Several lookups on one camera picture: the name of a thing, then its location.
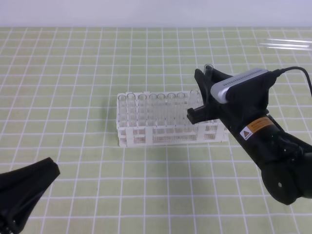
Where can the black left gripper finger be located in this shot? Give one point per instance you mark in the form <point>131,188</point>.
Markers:
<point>21,189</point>

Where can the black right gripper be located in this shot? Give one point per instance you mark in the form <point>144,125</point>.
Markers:
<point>245,114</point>

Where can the clear glass test tube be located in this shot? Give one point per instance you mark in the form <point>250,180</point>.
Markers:
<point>208,70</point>

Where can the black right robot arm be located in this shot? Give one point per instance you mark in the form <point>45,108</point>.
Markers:
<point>286,169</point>

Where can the clear test tube in rack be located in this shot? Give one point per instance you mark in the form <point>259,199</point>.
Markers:
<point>160,109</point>
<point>171,108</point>
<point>180,108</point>
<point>193,98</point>

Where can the white plastic test tube rack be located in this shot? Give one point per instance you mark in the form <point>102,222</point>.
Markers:
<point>136,122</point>

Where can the green grid tablecloth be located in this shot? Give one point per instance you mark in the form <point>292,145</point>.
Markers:
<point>58,97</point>

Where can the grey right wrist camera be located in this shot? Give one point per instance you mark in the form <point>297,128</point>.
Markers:
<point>220,89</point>

